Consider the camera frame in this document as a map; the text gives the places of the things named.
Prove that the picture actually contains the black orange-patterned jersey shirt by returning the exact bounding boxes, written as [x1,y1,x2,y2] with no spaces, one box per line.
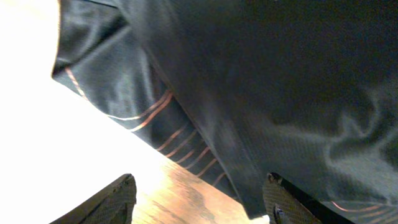
[53,0,397,223]

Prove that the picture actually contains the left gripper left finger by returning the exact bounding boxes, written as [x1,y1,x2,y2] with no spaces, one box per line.
[50,174,137,224]

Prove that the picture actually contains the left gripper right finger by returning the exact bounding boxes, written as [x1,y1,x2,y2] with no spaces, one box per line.
[262,172,352,224]

